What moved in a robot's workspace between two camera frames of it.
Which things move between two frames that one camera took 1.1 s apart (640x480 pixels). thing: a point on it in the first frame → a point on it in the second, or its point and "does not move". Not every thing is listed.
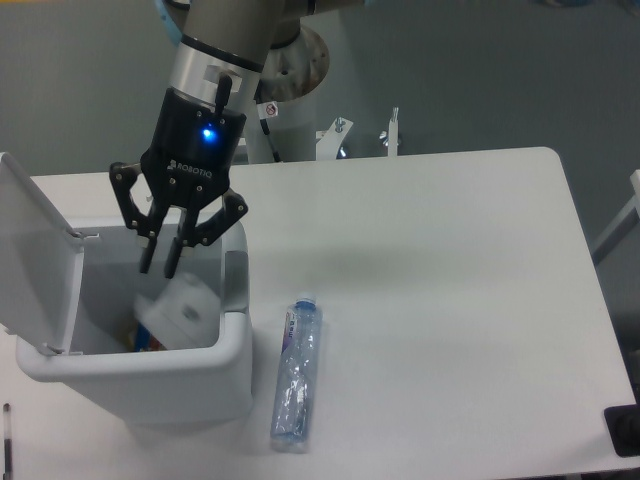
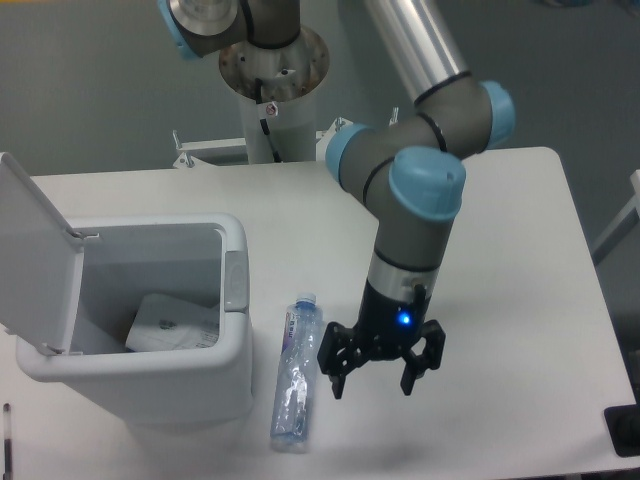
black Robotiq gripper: [189, 158] → [387, 325]
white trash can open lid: [67, 301] does not move
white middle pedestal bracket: [330, 140] does not move
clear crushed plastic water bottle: [296, 387] does not move
